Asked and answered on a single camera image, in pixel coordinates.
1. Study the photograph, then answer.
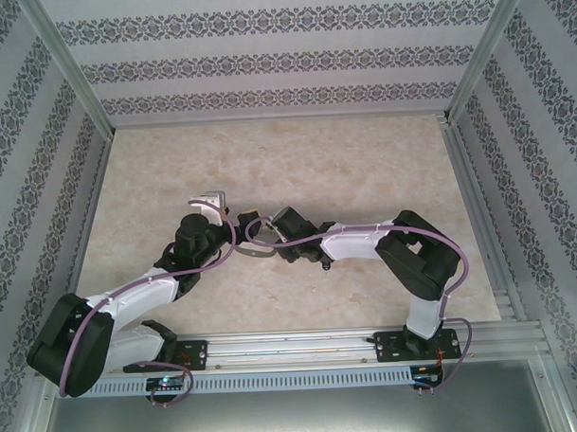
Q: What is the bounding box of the slotted grey cable duct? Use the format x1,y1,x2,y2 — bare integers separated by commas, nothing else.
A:
54,367,414,400

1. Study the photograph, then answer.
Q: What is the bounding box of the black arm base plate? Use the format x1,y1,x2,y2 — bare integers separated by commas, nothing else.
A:
171,339,210,371
373,327,463,365

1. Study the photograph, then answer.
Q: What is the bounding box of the grey metal sheet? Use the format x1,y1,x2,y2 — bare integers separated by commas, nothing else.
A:
11,355,575,432

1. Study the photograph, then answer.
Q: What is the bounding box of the small circuit board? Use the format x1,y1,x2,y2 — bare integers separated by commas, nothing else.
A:
411,364,445,388
145,375,188,392

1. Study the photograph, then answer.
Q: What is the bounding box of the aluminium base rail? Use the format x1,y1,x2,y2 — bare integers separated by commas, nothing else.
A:
34,319,546,377

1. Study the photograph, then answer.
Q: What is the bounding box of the aluminium frame post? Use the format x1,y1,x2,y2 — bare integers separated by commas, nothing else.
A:
14,0,119,144
440,0,542,126

